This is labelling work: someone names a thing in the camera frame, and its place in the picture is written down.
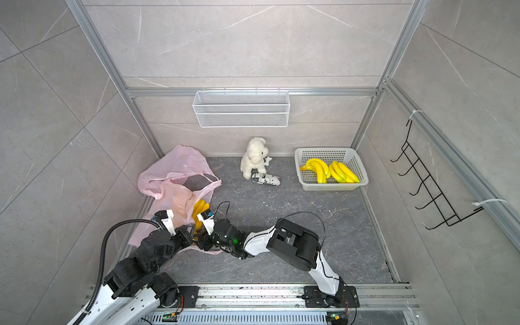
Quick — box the orange-yellow banana bunch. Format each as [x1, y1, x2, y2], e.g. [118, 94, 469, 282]
[192, 199, 209, 232]

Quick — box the pink plastic bag with print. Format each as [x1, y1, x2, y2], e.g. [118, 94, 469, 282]
[138, 172, 222, 228]

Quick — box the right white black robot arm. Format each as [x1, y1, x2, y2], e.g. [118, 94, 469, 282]
[195, 218, 352, 309]

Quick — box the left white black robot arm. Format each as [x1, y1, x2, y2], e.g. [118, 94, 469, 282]
[69, 226, 193, 324]

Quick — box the plain pink plastic bag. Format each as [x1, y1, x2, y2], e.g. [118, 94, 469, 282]
[138, 145, 215, 200]

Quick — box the yellow-green banana bunch left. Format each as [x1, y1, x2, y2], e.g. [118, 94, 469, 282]
[299, 158, 330, 184]

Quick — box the yellow-green banana bunch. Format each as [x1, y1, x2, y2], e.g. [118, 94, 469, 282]
[299, 158, 330, 184]
[329, 161, 360, 184]

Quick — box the yellow-green banana bunch right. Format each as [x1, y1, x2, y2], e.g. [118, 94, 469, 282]
[329, 161, 360, 184]

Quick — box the white plush toy dog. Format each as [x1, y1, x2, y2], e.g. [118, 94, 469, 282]
[240, 137, 271, 180]

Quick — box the white plastic basket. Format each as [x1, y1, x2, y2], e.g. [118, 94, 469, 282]
[295, 148, 368, 191]

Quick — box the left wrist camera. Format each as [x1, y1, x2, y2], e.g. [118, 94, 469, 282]
[152, 210, 176, 236]

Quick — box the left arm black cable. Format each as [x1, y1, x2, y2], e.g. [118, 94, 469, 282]
[70, 219, 161, 325]

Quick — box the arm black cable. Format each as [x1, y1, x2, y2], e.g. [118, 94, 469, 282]
[70, 219, 161, 325]
[214, 200, 358, 325]

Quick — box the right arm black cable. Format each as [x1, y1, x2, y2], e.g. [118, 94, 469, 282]
[214, 200, 358, 325]

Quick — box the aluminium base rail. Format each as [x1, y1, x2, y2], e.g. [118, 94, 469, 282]
[79, 283, 423, 325]

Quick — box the black wire hook rack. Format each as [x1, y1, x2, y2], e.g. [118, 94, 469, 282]
[390, 120, 484, 230]

